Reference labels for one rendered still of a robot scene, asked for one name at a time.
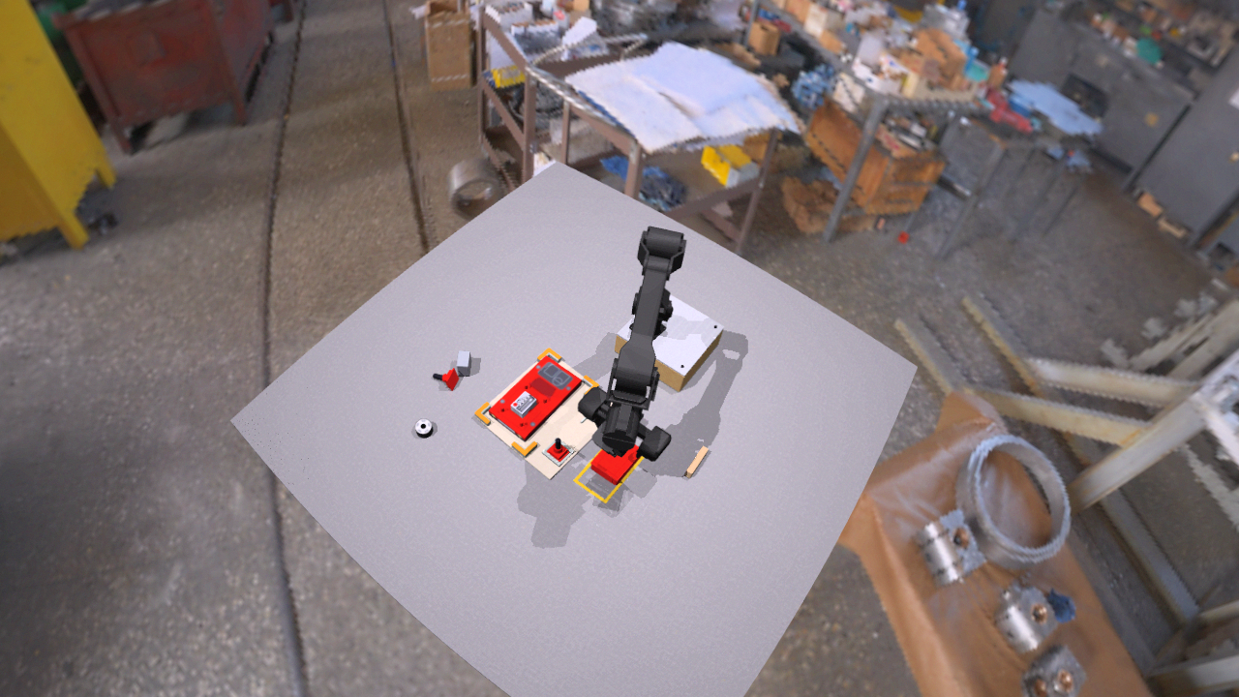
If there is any yellow rectangular outline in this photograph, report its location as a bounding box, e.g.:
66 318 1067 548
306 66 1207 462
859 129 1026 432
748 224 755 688
572 456 646 501

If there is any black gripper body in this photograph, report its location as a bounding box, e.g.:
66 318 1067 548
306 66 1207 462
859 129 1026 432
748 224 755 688
577 386 672 462

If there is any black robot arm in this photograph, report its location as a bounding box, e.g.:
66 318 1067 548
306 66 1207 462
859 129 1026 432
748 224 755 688
591 227 686 458

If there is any tan wooden bar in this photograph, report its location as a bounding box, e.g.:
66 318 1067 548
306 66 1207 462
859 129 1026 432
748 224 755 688
684 446 709 478

